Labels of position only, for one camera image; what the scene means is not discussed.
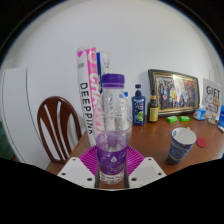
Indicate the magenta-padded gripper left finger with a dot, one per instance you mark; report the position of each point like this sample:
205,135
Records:
75,170

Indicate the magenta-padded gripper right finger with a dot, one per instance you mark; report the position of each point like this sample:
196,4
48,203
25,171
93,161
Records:
146,170

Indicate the clear purple-label water bottle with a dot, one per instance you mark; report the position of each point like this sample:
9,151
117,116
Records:
112,160

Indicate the white blue printed mug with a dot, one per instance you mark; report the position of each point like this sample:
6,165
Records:
179,148

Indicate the dark wooden chair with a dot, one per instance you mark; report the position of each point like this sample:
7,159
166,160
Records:
42,123

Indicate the amber pump bottle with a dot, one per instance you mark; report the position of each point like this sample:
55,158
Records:
153,111

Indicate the dark blue pump bottle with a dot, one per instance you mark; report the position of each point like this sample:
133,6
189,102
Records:
138,110

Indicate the flat round red coaster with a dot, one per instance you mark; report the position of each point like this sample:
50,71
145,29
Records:
201,142

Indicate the white door panel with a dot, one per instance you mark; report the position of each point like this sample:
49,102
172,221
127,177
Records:
18,113

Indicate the tall pink white tube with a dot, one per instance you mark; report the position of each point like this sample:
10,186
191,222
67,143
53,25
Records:
85,90

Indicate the small brown snack pack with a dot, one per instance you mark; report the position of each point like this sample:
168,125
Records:
211,121

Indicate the framed group photo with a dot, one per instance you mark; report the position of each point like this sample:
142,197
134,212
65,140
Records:
173,93

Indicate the white paper gift bag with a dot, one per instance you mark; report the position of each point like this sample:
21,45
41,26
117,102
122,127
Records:
212,96

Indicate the tall white blue tube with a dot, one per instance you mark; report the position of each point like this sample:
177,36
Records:
104,63

